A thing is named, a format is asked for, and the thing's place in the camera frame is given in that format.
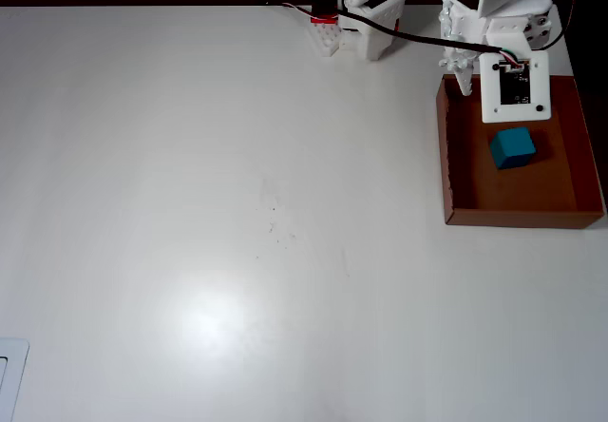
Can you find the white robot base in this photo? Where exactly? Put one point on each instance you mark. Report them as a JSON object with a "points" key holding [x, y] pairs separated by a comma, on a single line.
{"points": [[375, 27]]}

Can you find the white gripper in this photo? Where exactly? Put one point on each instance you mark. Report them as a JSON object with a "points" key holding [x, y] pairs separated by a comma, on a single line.
{"points": [[460, 67]]}

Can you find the blue cube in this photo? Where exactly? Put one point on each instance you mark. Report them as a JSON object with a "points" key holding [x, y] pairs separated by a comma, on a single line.
{"points": [[513, 148]]}

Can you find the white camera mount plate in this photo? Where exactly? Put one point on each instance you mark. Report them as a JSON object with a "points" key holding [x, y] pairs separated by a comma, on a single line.
{"points": [[515, 108]]}

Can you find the brown cardboard box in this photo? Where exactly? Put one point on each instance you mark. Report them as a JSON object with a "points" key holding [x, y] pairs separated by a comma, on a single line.
{"points": [[518, 194]]}

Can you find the clear plastic gripper piece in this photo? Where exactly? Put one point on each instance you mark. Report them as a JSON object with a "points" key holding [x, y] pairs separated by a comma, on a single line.
{"points": [[449, 27]]}

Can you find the white rectangular plate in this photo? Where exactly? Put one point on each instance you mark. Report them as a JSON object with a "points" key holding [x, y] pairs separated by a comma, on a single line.
{"points": [[19, 360]]}

